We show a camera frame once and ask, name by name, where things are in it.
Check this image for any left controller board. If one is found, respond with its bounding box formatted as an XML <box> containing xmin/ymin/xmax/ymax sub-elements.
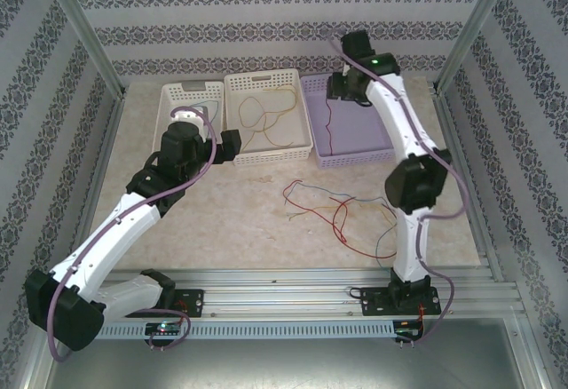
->
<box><xmin>145</xmin><ymin>322</ymin><xmax>182</xmax><ymax>337</ymax></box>

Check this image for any aluminium right frame post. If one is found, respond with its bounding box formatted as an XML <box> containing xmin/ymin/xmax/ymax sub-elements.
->
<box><xmin>437</xmin><ymin>0</ymin><xmax>518</xmax><ymax>92</ymax></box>

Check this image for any slotted grey cable duct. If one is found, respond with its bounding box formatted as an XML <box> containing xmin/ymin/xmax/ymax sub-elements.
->
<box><xmin>99</xmin><ymin>320</ymin><xmax>398</xmax><ymax>340</ymax></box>

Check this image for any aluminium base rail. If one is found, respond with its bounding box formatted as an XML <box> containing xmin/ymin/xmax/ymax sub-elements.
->
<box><xmin>42</xmin><ymin>266</ymin><xmax>520</xmax><ymax>322</ymax></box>

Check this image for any aluminium frame post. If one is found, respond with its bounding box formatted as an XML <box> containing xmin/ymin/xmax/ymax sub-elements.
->
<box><xmin>437</xmin><ymin>0</ymin><xmax>518</xmax><ymax>92</ymax></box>
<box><xmin>37</xmin><ymin>0</ymin><xmax>124</xmax><ymax>97</ymax></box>

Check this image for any controller board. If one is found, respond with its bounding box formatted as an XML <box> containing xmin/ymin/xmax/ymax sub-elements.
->
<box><xmin>393</xmin><ymin>321</ymin><xmax>425</xmax><ymax>340</ymax></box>
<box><xmin>145</xmin><ymin>322</ymin><xmax>182</xmax><ymax>337</ymax></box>

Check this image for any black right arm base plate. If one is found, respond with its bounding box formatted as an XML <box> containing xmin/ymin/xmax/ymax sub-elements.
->
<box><xmin>359</xmin><ymin>285</ymin><xmax>441</xmax><ymax>318</ymax></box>

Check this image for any aluminium left side rail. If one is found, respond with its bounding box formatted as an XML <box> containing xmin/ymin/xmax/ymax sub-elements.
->
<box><xmin>57</xmin><ymin>89</ymin><xmax>132</xmax><ymax>286</ymax></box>

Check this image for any right controller board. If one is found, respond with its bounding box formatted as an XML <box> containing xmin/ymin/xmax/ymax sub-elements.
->
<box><xmin>393</xmin><ymin>321</ymin><xmax>425</xmax><ymax>340</ymax></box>

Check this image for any large white perforated basket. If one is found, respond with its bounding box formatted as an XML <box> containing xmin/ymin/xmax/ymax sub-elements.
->
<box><xmin>223</xmin><ymin>68</ymin><xmax>314</xmax><ymax>168</ymax></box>

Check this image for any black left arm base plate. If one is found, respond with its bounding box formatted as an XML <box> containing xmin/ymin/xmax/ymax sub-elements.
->
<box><xmin>170</xmin><ymin>289</ymin><xmax>206</xmax><ymax>319</ymax></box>

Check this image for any blue cable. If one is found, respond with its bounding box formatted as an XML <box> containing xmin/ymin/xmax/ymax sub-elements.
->
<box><xmin>375</xmin><ymin>215</ymin><xmax>399</xmax><ymax>271</ymax></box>
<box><xmin>190</xmin><ymin>99</ymin><xmax>223</xmax><ymax>131</ymax></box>
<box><xmin>308</xmin><ymin>184</ymin><xmax>398</xmax><ymax>219</ymax></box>

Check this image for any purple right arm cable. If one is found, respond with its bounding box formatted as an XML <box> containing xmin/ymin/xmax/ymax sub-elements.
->
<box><xmin>327</xmin><ymin>36</ymin><xmax>467</xmax><ymax>349</ymax></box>

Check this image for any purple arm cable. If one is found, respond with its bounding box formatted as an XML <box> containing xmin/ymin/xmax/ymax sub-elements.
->
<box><xmin>327</xmin><ymin>36</ymin><xmax>467</xmax><ymax>349</ymax></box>
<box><xmin>47</xmin><ymin>104</ymin><xmax>219</xmax><ymax>362</ymax></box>

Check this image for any aluminium right side rail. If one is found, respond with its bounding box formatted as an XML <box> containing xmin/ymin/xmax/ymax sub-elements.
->
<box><xmin>432</xmin><ymin>86</ymin><xmax>507</xmax><ymax>283</ymax></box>

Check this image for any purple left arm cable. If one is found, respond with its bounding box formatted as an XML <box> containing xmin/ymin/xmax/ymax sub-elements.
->
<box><xmin>47</xmin><ymin>104</ymin><xmax>219</xmax><ymax>362</ymax></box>

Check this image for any grey metal sheet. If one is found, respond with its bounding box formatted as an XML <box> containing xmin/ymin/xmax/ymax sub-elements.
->
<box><xmin>43</xmin><ymin>337</ymin><xmax>545</xmax><ymax>389</ymax></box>

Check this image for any small white perforated basket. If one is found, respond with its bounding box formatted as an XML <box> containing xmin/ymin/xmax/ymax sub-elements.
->
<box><xmin>157</xmin><ymin>80</ymin><xmax>227</xmax><ymax>166</ymax></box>

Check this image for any aluminium left frame post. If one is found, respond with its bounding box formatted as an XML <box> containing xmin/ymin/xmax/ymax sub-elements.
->
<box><xmin>37</xmin><ymin>0</ymin><xmax>124</xmax><ymax>97</ymax></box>

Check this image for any purple perforated basket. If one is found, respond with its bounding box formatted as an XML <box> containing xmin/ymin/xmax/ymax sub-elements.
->
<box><xmin>300</xmin><ymin>72</ymin><xmax>397</xmax><ymax>171</ymax></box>

